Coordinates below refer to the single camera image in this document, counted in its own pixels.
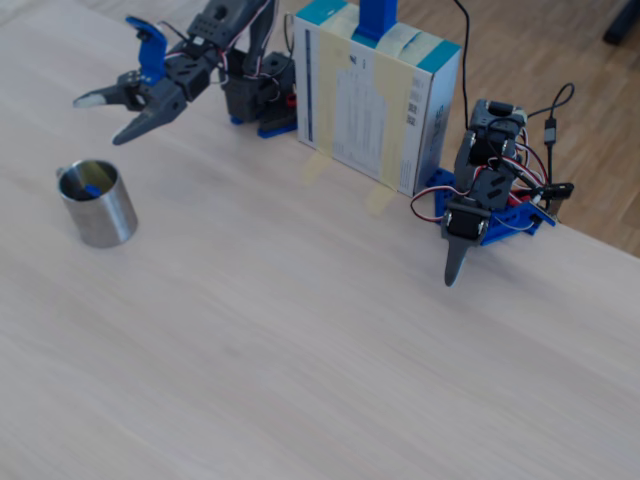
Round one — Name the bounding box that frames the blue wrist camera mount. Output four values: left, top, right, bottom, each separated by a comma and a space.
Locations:
134, 22, 167, 86

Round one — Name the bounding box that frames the black usb cable with adapter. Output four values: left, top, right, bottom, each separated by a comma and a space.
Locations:
527, 82, 576, 200

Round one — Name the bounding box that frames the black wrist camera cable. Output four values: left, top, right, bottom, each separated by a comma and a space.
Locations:
154, 20, 191, 44

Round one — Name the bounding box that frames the blue upright camera post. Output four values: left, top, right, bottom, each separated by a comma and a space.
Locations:
352, 0, 400, 49

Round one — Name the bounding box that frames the yellow masking tape strip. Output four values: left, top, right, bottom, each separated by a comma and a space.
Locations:
365, 22, 424, 217
298, 4, 361, 187

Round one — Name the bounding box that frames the black furniture foot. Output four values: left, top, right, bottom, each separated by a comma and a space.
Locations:
602, 0, 640, 47

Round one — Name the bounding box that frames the silver metal cup with handle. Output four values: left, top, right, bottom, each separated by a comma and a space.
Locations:
54, 158, 139, 249

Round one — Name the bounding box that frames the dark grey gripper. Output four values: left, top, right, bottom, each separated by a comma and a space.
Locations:
72, 70, 189, 147

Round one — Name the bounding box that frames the grey pointed leader arm handle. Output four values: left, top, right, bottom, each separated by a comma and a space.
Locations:
440, 197, 492, 288

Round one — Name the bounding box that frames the white and teal cardboard box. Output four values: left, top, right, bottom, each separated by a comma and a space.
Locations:
293, 0, 462, 199

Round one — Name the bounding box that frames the blue leader arm base plate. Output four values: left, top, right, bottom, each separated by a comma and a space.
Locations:
433, 169, 557, 247

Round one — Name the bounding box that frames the blue follower arm base plate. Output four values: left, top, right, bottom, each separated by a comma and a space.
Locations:
229, 113, 299, 139

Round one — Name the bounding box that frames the red white black servo wire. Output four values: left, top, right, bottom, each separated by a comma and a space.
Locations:
409, 187, 454, 226

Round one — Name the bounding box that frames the long thin black cable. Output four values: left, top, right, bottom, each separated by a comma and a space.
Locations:
452, 0, 472, 132

